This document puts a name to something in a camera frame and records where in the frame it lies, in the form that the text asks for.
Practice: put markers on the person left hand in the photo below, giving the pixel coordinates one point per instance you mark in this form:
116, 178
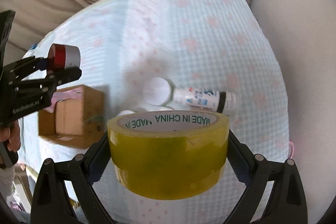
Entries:
11, 134

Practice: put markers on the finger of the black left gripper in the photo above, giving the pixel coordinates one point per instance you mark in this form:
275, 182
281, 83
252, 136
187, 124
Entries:
33, 64
64, 76

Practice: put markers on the red capped white jar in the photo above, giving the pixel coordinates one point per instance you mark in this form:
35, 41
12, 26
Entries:
62, 56

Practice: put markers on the yellow packing tape roll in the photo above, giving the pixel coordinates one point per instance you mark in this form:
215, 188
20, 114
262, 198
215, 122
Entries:
169, 155

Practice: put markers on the white bottle blue print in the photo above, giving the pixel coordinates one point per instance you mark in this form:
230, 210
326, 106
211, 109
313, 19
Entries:
206, 99

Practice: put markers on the brown cardboard box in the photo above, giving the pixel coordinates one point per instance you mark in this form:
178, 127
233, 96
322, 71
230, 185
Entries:
75, 117

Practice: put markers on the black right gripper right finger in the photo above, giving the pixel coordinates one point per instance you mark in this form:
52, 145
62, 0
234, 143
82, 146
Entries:
286, 203

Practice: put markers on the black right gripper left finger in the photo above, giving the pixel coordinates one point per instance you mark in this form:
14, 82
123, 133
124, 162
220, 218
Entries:
51, 203

